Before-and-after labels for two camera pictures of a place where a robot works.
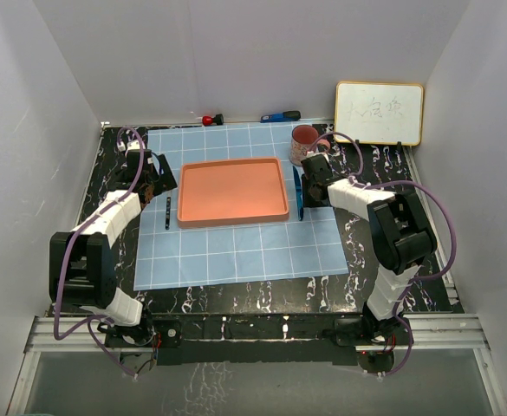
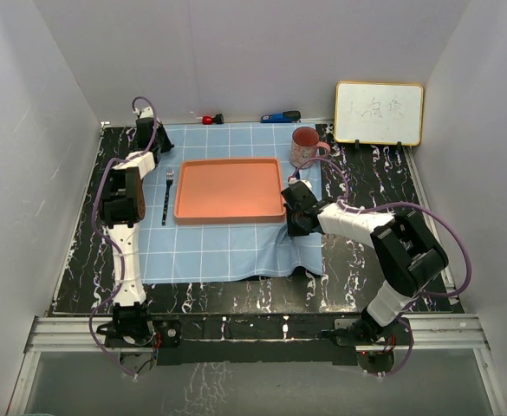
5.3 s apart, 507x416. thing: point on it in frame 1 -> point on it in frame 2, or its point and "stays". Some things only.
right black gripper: (309, 203) -> (291, 230)
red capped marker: (209, 120) stays
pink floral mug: (305, 139) stays
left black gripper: (164, 182) -> (162, 132)
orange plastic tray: (230, 192) stays
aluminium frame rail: (429, 333) stays
